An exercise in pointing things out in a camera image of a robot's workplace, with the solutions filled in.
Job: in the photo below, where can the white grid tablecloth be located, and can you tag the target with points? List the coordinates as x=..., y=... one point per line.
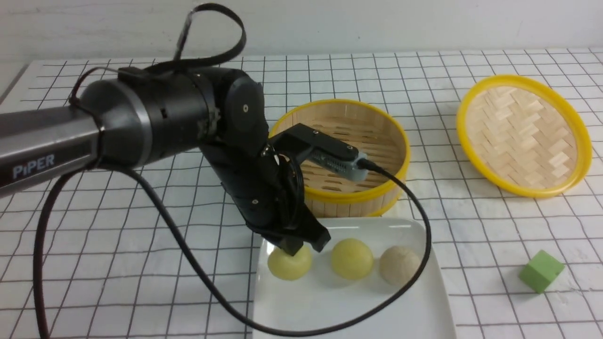
x=112, y=270

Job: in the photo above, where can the bamboo steamer lid yellow rim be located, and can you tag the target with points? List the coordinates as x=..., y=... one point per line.
x=523, y=136

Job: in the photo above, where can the white square plate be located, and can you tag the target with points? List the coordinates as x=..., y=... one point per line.
x=321, y=298

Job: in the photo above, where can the green cube block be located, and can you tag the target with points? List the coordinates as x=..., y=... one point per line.
x=541, y=271

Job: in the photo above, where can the yellow steamed bun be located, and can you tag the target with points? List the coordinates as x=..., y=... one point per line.
x=351, y=259
x=287, y=267

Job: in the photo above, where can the bamboo steamer basket yellow rim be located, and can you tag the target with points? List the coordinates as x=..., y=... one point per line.
x=373, y=132

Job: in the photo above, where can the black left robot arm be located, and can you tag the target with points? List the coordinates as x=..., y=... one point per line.
x=138, y=119

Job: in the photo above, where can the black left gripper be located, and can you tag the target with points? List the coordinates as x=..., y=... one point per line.
x=266, y=195

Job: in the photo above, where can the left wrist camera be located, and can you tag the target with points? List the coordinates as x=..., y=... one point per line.
x=303, y=143

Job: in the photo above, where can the white steamed bun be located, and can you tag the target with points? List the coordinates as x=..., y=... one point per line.
x=398, y=264

